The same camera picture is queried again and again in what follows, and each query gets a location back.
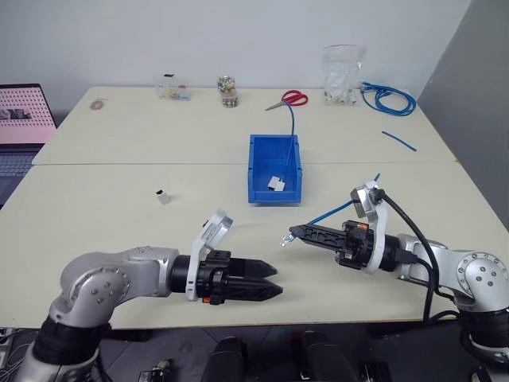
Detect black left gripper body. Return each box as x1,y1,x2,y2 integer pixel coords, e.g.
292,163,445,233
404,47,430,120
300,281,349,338
197,250,234,308

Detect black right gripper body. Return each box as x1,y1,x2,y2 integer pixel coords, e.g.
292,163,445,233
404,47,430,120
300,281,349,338
335,220,375,272

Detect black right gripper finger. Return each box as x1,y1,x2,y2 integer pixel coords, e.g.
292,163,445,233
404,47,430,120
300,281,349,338
293,234,344,253
289,224,346,243

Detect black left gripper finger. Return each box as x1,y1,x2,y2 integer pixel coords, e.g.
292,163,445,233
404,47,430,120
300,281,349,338
231,258,278,280
227,278,284,305

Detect blue cable with clear plug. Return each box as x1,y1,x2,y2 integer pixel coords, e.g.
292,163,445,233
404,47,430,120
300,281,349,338
280,171,382,250

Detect blue plastic bin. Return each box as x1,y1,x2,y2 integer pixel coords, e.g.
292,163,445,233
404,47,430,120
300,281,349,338
247,134,305,207

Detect dark rounded shape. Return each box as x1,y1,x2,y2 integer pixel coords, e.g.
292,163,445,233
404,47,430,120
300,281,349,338
208,335,248,382
291,330,354,382

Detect clear bag of white couplers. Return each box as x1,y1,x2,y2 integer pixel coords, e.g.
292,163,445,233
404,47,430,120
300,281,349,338
321,44,367,107

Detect jar of colourful beads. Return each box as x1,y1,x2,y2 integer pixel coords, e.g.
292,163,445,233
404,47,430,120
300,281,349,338
216,74,240,109

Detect clear plastic box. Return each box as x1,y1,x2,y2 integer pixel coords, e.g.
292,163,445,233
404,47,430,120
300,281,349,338
153,72,193,102

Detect laptop with pink screen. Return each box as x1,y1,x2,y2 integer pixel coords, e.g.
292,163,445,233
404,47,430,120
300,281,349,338
0,83,59,209

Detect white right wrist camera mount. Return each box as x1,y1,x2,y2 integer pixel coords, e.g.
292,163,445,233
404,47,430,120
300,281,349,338
349,180,390,275

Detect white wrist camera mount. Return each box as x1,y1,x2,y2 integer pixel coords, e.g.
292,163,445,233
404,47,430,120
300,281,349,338
185,209,234,302
349,180,390,275

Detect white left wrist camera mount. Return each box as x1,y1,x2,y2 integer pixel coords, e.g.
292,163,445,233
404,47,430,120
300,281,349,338
185,209,234,302

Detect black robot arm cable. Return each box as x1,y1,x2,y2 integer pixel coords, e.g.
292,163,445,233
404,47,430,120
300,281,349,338
375,189,460,322

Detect short blue cable piece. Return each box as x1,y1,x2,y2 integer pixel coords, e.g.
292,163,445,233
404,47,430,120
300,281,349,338
381,130,418,153

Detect blue cable plugged into coupler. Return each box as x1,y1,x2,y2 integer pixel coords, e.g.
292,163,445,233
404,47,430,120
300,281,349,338
277,102,299,183

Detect red handled scissors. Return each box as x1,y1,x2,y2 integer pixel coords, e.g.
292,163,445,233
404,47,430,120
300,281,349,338
265,90,309,112

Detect coiled blue cable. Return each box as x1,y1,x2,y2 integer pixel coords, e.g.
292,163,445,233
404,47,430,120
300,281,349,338
359,80,418,118

